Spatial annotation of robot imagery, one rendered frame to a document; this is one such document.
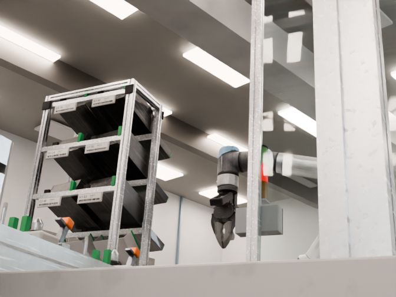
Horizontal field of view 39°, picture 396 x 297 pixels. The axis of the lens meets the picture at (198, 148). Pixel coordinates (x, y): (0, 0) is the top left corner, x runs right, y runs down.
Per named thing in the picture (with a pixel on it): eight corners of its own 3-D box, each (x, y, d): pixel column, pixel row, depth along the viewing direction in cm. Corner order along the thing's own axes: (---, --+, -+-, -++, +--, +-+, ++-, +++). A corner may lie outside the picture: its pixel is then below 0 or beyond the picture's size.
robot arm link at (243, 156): (275, 148, 200) (246, 151, 204) (267, 147, 190) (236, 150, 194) (277, 170, 200) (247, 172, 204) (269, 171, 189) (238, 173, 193)
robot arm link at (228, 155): (237, 142, 196) (215, 145, 199) (237, 172, 191) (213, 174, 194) (244, 151, 202) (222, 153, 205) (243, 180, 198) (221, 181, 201)
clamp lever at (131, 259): (123, 280, 123) (133, 251, 128) (131, 280, 122) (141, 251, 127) (115, 271, 121) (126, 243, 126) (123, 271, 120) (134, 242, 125)
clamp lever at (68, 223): (51, 256, 103) (66, 223, 108) (60, 256, 102) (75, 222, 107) (40, 244, 101) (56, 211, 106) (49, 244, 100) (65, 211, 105)
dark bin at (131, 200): (131, 254, 186) (139, 236, 191) (162, 250, 179) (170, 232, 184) (81, 198, 172) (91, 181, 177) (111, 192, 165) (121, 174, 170)
